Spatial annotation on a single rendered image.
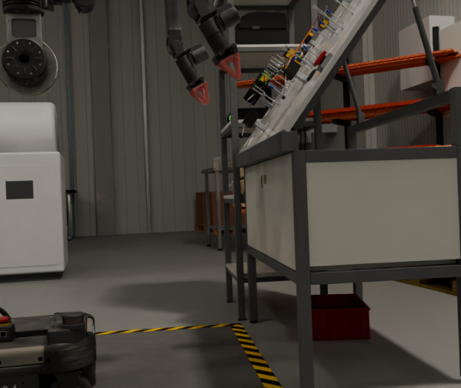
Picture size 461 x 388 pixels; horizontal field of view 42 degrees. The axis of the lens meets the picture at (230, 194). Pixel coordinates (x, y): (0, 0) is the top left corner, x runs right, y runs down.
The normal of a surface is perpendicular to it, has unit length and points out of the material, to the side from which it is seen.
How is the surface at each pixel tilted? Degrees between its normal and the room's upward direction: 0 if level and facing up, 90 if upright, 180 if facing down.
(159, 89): 90
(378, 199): 90
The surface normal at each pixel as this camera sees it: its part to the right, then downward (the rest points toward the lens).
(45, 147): 0.19, -0.33
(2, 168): 0.22, -0.01
